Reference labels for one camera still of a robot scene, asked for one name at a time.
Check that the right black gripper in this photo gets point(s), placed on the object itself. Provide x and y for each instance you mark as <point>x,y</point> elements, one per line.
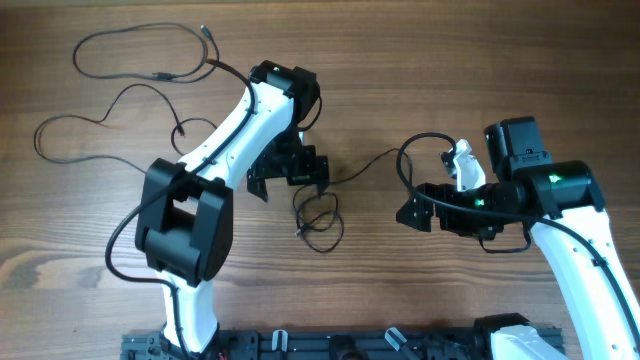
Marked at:
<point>451,219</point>

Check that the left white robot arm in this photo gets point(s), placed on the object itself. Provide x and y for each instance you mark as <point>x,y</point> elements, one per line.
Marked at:
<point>185,222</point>

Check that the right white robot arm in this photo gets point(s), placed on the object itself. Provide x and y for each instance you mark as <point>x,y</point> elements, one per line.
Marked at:
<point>562,211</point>

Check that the black mounting rail base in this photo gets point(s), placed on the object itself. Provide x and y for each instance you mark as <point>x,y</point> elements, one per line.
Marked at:
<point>504,336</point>

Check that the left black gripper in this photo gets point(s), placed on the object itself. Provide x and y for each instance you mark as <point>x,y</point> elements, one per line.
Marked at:
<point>312,171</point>

